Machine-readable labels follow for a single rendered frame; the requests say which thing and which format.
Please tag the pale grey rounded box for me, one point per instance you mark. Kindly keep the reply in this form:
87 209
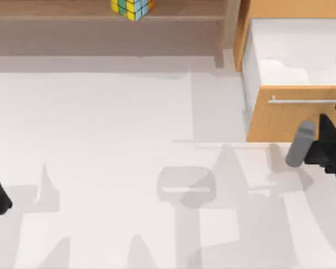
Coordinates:
300 145

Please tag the pale wooden drawer front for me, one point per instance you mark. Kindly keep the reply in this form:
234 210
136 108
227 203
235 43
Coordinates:
280 123

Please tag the white pulled-out drawer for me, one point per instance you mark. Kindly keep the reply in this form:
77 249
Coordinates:
294 42

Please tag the multicoloured puzzle cube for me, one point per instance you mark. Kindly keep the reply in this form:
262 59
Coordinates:
133 8

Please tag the wooden open shelf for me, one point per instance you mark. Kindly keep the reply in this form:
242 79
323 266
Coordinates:
106 36

